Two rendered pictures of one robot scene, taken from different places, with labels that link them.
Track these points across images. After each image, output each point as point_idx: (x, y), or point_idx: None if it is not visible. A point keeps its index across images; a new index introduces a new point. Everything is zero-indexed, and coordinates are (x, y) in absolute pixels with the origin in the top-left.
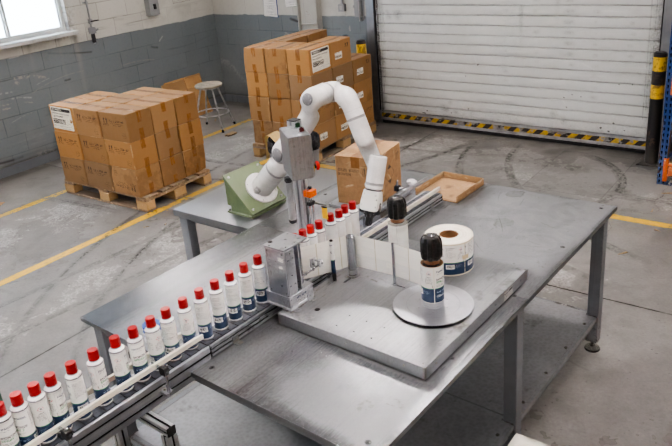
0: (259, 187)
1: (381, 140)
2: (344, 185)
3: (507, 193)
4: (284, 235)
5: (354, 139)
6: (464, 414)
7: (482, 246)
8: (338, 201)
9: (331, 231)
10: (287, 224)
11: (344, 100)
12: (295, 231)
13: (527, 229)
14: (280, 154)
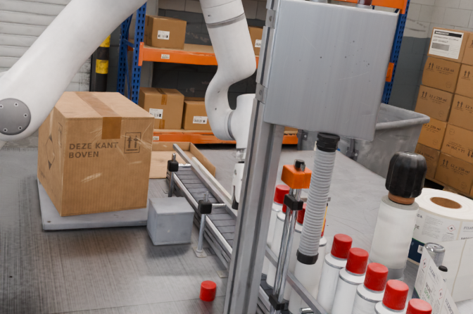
0: None
1: (85, 91)
2: (80, 178)
3: (234, 156)
4: None
5: (230, 63)
6: None
7: (360, 220)
8: (56, 215)
9: (323, 257)
10: (28, 293)
11: None
12: (79, 301)
13: (341, 189)
14: (26, 113)
